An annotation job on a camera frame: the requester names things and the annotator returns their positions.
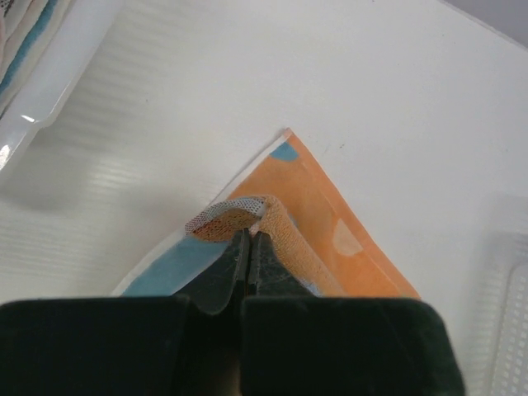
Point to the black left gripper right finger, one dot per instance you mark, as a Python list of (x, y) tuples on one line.
[(295, 343)]

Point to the orange polka dot towel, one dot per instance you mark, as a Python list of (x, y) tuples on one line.
[(284, 193)]

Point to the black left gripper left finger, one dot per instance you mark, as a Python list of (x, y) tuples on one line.
[(182, 344)]

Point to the white perforated basket left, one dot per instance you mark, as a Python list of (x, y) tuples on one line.
[(56, 74)]

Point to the white perforated basket right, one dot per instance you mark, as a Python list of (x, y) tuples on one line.
[(501, 333)]

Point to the light blue orange towel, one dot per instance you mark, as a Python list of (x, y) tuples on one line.
[(27, 27)]

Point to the white perforated basket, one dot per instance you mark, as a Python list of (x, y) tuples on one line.
[(56, 74), (501, 333)]

